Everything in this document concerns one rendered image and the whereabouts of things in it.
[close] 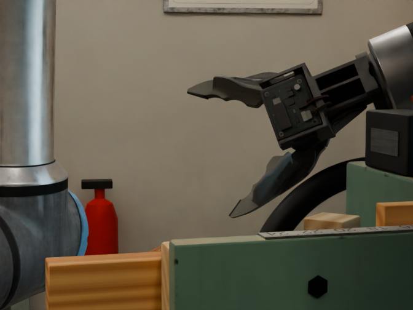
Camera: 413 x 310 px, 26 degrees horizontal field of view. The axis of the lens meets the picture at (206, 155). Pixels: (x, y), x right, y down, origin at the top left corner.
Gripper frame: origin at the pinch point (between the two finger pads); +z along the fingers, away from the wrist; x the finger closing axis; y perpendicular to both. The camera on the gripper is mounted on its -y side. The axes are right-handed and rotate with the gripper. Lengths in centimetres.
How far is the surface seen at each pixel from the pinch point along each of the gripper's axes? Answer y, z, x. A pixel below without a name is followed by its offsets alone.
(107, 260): 48, -2, 16
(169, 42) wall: -232, 44, -109
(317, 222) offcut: 27.5, -11.3, 15.0
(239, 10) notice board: -238, 13, -112
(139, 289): 46.5, -2.5, 17.7
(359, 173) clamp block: 15.8, -15.2, 10.7
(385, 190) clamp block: 19.8, -16.8, 13.5
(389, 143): 21.6, -18.5, 10.2
